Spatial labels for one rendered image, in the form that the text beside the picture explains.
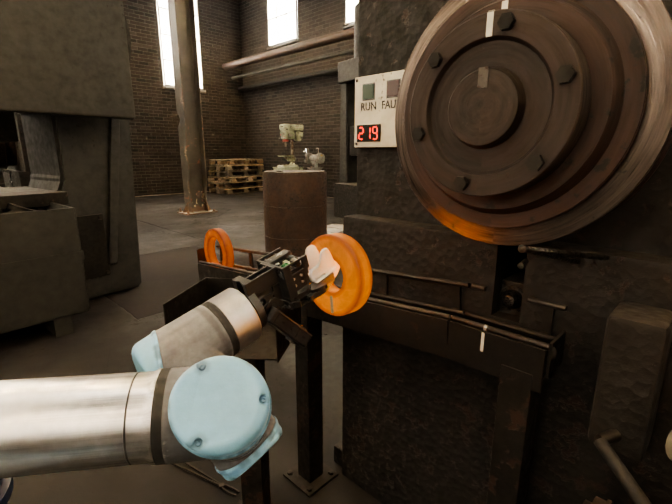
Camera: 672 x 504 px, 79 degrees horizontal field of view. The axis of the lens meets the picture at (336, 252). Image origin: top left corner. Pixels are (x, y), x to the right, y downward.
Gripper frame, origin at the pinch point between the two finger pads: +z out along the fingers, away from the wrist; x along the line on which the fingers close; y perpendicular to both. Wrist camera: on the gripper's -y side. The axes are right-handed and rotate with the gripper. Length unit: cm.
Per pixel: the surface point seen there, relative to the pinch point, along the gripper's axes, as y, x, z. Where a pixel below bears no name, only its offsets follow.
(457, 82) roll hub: 26.6, -14.7, 22.3
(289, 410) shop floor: -93, 67, 15
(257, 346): -22.4, 23.1, -9.3
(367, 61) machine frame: 31, 25, 47
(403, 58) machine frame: 31, 13, 47
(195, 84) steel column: 36, 630, 326
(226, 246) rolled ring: -20, 80, 19
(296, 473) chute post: -86, 38, -4
